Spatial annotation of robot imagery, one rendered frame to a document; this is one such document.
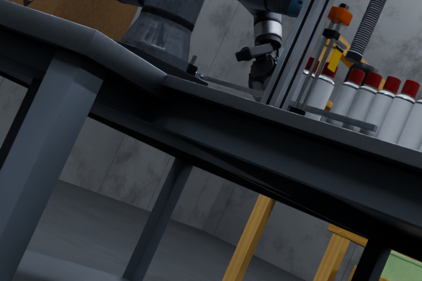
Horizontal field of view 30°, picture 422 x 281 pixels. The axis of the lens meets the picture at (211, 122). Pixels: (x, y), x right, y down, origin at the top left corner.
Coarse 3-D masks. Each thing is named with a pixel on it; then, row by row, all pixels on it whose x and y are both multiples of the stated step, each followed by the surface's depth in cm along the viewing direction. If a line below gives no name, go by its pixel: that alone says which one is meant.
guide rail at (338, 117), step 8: (208, 80) 210; (216, 80) 208; (232, 88) 204; (240, 88) 202; (248, 88) 200; (256, 96) 198; (312, 112) 184; (320, 112) 183; (328, 112) 181; (344, 120) 177; (352, 120) 176; (360, 120) 175; (368, 128) 173; (376, 128) 172
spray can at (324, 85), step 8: (328, 72) 190; (320, 80) 189; (328, 80) 189; (320, 88) 189; (328, 88) 189; (312, 96) 189; (320, 96) 188; (328, 96) 190; (312, 104) 188; (320, 104) 189
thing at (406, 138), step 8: (416, 104) 169; (416, 112) 168; (408, 120) 169; (416, 120) 167; (408, 128) 168; (416, 128) 167; (400, 136) 170; (408, 136) 167; (416, 136) 167; (400, 144) 168; (408, 144) 167; (416, 144) 167
